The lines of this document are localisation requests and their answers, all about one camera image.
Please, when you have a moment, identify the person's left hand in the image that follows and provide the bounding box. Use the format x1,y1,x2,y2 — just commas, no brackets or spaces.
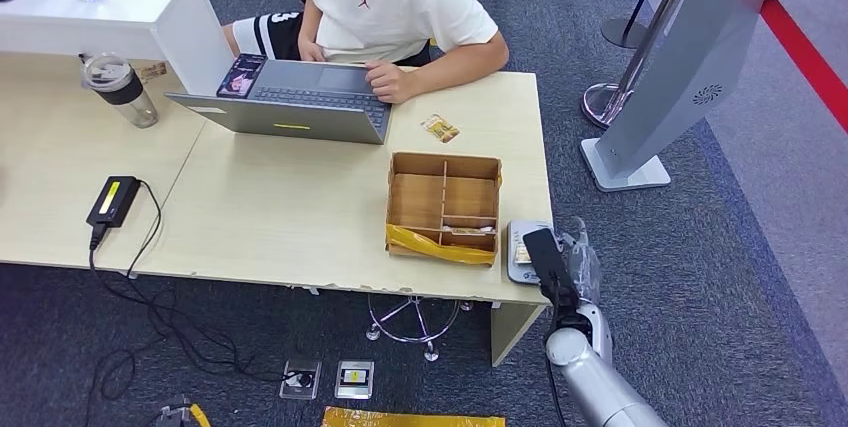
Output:
363,58,416,107

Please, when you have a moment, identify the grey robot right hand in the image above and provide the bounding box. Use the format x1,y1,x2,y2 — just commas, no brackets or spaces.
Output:
556,215,603,309

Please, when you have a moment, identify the person's right hand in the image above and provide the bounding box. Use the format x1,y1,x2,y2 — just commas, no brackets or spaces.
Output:
297,35,327,64

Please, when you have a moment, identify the grey card reader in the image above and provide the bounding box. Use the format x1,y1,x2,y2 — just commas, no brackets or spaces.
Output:
506,219,559,287

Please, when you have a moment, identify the person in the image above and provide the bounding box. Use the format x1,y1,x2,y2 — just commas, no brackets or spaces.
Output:
223,0,511,106

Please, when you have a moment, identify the small tan card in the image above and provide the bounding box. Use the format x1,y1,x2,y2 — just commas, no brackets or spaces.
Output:
137,62,169,85

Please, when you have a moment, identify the grey laptop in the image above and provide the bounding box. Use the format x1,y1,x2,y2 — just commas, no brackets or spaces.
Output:
165,56,393,146

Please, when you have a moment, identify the black phone with pink picture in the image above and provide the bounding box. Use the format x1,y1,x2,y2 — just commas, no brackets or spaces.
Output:
216,52,268,100

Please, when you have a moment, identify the beige desk leg panel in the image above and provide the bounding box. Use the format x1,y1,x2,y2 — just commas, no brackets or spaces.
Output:
490,302,549,368

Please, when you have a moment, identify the wooden compartment box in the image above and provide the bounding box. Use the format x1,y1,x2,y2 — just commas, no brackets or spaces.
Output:
385,150,503,269

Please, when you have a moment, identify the yellow tape strip on box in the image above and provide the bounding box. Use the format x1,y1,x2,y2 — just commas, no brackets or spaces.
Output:
386,223,498,268

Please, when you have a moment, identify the chrome stool base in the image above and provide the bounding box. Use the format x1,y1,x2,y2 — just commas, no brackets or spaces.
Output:
365,293,476,364

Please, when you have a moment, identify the clear tumbler with black band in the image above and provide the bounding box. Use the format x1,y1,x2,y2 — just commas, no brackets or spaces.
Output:
80,52,160,130

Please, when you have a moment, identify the white raised counter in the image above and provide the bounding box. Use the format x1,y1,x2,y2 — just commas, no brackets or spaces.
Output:
0,0,236,96

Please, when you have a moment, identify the yellow floor tape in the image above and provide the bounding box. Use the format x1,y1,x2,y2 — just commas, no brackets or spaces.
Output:
321,405,507,427

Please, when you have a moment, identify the grey kiosk stand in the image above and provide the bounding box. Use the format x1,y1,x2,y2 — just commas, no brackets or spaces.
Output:
580,0,848,194

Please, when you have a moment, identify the black power adapter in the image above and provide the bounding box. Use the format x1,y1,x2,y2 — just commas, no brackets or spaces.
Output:
86,175,142,230

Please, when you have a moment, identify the steel floor socket yellow label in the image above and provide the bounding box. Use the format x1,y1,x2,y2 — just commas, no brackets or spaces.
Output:
334,359,376,401

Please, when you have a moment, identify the steel floor socket with plug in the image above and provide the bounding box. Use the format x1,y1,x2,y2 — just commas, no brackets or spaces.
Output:
279,358,324,401

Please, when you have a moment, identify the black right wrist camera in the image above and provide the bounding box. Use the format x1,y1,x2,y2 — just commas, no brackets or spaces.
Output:
521,228,579,311

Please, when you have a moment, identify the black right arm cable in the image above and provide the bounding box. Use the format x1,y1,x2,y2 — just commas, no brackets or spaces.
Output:
544,357,566,427

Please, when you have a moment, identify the chrome stanchion post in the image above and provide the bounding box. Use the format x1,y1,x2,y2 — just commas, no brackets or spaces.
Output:
581,0,705,131

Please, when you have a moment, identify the thin black adapter cable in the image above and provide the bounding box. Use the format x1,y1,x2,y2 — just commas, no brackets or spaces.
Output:
125,178,164,280

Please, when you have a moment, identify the black adapter mains cable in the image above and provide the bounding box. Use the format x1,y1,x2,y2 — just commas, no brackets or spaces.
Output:
82,221,313,427

